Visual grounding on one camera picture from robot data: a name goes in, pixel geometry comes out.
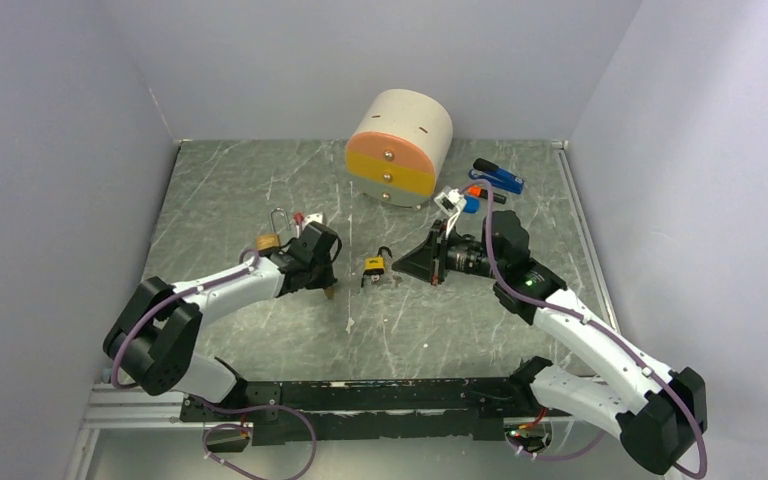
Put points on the small yellow padlock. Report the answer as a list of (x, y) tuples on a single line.
[(375, 267)]

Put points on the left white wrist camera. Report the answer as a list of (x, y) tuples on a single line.
[(301, 221)]

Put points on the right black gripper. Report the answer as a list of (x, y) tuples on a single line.
[(428, 261)]

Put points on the long shackle brass padlock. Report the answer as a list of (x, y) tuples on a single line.
[(270, 241)]

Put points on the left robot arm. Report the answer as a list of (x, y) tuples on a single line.
[(152, 343)]

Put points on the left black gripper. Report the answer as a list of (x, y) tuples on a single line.
[(326, 279)]

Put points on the blue black stapler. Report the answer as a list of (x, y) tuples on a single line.
[(497, 176)]

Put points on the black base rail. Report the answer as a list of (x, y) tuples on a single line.
[(481, 409)]

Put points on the keys of yellow padlock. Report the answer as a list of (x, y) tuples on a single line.
[(385, 281)]

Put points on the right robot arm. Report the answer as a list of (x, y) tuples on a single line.
[(657, 413)]

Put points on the round mini drawer cabinet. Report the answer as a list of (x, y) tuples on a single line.
[(397, 152)]

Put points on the orange black highlighter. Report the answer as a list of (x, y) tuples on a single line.
[(483, 193)]

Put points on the blue cube block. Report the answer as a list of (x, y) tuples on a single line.
[(472, 205)]

